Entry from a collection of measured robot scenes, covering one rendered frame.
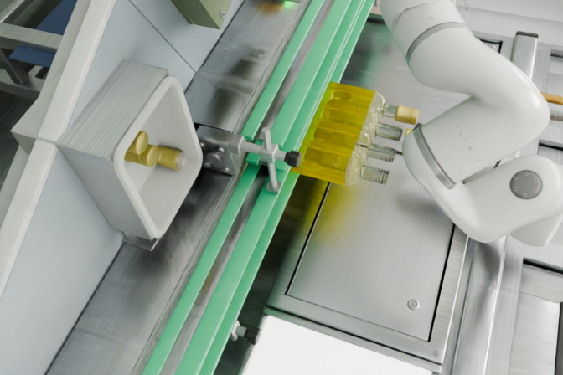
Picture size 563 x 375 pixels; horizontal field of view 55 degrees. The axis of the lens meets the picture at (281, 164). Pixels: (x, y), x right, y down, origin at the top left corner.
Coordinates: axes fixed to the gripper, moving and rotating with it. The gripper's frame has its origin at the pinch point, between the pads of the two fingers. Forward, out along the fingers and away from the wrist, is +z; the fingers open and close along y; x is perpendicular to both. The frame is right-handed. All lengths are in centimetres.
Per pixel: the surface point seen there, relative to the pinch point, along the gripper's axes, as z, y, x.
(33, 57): 74, 14, 34
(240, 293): 11.2, -2.7, 45.9
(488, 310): -25.7, -12.6, 20.1
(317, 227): 10.5, -12.5, 23.0
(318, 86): 22.4, 6.1, 3.6
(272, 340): 4.0, -11.7, 47.5
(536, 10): 60, -319, -473
